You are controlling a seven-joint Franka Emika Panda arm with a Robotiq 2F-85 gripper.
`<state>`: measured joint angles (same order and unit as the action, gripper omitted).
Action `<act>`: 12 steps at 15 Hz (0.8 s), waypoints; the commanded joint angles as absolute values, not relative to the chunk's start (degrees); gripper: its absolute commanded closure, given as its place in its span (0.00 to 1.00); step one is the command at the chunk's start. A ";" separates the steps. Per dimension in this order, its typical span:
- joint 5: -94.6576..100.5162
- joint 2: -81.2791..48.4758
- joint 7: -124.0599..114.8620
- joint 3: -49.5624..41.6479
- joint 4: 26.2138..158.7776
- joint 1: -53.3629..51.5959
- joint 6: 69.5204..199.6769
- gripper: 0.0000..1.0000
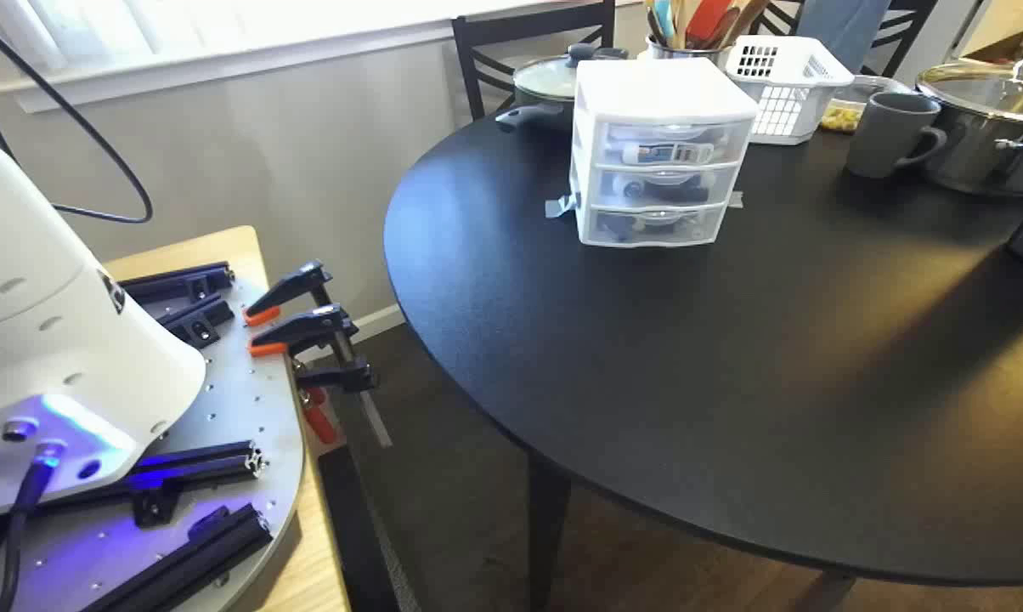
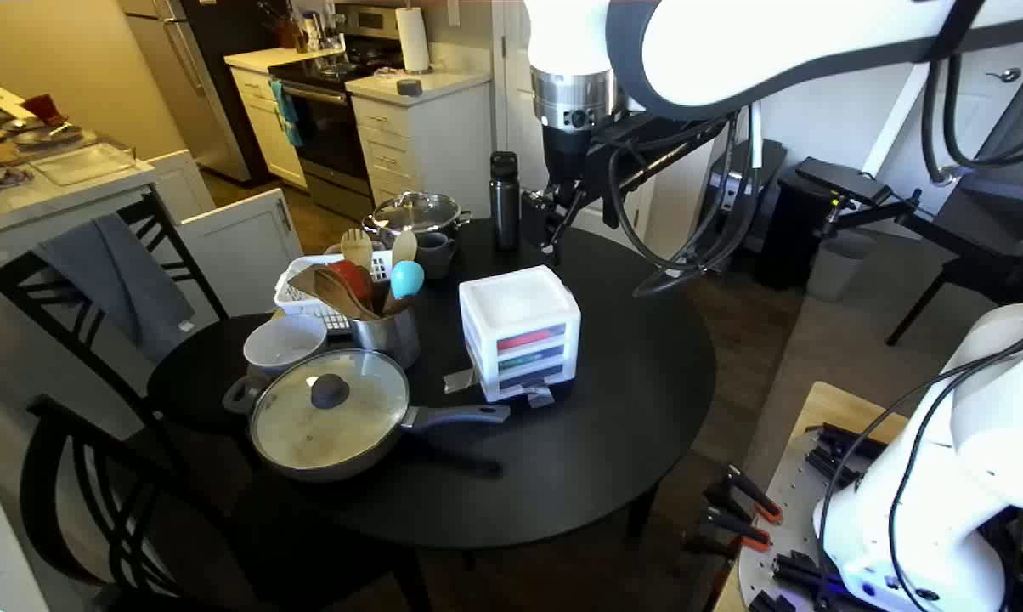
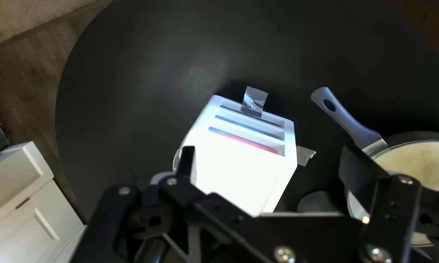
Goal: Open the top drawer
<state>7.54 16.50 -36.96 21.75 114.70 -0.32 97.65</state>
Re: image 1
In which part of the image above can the white plastic basket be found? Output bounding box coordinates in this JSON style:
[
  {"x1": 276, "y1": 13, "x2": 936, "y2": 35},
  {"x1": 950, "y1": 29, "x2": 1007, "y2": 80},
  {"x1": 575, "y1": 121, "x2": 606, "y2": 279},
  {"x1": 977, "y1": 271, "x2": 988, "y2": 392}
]
[{"x1": 722, "y1": 35, "x2": 852, "y2": 147}]

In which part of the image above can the black bar clamp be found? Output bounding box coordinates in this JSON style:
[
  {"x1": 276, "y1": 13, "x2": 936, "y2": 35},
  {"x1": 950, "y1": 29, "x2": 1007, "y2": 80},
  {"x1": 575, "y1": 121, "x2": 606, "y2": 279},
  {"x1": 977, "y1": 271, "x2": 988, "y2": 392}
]
[
  {"x1": 247, "y1": 307, "x2": 394, "y2": 448},
  {"x1": 244, "y1": 263, "x2": 332, "y2": 327}
]

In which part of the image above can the grey ceramic mug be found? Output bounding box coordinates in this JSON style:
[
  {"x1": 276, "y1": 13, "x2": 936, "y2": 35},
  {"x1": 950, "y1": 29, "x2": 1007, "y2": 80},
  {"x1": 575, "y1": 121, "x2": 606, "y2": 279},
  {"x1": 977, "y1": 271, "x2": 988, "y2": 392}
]
[{"x1": 847, "y1": 93, "x2": 950, "y2": 179}]

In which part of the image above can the clear bottom drawer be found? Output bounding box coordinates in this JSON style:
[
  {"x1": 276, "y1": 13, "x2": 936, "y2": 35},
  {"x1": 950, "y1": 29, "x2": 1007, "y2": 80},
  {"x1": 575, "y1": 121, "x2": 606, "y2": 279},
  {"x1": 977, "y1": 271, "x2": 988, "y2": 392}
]
[{"x1": 579, "y1": 203, "x2": 726, "y2": 249}]

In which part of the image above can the white plastic drawer cabinet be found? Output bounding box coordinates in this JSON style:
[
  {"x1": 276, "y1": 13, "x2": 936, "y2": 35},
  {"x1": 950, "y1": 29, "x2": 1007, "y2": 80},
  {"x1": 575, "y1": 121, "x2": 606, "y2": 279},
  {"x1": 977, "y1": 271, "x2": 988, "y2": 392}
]
[{"x1": 569, "y1": 57, "x2": 759, "y2": 221}]

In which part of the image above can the clear middle drawer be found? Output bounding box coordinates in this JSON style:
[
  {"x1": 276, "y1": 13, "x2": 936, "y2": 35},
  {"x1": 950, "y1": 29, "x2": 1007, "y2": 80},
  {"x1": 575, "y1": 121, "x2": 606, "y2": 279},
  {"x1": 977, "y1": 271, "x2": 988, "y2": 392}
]
[{"x1": 589, "y1": 165, "x2": 738, "y2": 206}]

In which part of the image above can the clear top drawer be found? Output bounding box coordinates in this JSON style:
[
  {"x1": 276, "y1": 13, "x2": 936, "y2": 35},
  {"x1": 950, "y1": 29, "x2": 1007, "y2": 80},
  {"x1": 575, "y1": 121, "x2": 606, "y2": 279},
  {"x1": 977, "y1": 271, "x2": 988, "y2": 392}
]
[{"x1": 600, "y1": 119, "x2": 750, "y2": 165}]

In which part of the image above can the upper black bar clamp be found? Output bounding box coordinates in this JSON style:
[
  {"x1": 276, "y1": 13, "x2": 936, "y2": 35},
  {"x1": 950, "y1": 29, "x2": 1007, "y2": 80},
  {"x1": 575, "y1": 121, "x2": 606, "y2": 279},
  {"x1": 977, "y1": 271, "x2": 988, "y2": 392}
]
[{"x1": 244, "y1": 263, "x2": 332, "y2": 327}]

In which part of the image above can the utensil bunch in holder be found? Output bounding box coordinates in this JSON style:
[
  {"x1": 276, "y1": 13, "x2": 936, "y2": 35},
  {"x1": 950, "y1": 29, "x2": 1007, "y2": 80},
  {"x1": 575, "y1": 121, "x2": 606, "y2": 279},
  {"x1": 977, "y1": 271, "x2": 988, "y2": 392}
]
[{"x1": 646, "y1": 0, "x2": 767, "y2": 57}]

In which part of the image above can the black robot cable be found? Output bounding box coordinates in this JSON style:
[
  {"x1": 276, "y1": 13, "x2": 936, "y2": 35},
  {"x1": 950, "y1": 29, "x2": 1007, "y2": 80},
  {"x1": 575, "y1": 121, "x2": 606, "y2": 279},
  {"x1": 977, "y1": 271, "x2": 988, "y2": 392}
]
[{"x1": 0, "y1": 8, "x2": 155, "y2": 227}]

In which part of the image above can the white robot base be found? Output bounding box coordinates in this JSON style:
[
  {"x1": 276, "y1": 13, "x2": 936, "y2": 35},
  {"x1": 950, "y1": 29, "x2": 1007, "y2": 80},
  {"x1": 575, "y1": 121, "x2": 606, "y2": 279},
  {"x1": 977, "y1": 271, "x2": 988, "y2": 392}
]
[{"x1": 0, "y1": 149, "x2": 209, "y2": 518}]

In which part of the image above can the lower black bar clamp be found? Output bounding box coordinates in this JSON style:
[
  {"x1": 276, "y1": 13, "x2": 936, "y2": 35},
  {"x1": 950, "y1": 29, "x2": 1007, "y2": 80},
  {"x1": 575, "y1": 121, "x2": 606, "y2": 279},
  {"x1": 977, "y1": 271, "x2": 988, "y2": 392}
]
[{"x1": 247, "y1": 307, "x2": 394, "y2": 448}]

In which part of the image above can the wooden side table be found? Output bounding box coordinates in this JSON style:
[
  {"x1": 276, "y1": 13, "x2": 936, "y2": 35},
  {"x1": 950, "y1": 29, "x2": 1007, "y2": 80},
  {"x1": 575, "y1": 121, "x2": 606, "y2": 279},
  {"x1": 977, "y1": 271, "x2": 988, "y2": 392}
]
[{"x1": 110, "y1": 223, "x2": 346, "y2": 612}]

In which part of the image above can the steel cooking pot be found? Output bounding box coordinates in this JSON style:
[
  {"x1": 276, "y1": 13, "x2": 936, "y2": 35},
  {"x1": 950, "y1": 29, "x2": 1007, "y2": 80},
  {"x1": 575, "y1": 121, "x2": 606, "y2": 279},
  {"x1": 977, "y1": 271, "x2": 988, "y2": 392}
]
[{"x1": 920, "y1": 75, "x2": 1023, "y2": 197}]

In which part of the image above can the clear drawer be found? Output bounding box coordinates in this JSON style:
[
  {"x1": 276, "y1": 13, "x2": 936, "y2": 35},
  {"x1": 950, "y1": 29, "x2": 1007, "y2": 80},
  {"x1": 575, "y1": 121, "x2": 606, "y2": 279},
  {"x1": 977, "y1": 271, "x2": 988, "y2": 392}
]
[
  {"x1": 579, "y1": 203, "x2": 726, "y2": 249},
  {"x1": 589, "y1": 165, "x2": 738, "y2": 206},
  {"x1": 600, "y1": 119, "x2": 750, "y2": 165}
]

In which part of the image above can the black round table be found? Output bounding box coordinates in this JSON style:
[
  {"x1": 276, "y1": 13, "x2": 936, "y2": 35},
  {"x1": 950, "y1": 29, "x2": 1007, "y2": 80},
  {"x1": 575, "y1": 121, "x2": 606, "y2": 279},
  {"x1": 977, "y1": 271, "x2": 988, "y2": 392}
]
[{"x1": 385, "y1": 121, "x2": 1023, "y2": 585}]

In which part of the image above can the black wooden chair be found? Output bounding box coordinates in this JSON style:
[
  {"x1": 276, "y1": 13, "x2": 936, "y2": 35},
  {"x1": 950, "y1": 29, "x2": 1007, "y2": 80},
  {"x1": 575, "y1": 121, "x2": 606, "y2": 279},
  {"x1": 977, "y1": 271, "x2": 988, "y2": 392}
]
[{"x1": 451, "y1": 0, "x2": 617, "y2": 119}]

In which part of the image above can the grey round mounting plate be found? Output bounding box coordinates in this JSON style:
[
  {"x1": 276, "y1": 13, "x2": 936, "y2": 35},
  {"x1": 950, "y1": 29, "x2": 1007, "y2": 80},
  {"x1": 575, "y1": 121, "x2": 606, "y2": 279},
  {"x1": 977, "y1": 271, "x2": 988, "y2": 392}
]
[{"x1": 0, "y1": 263, "x2": 271, "y2": 612}]

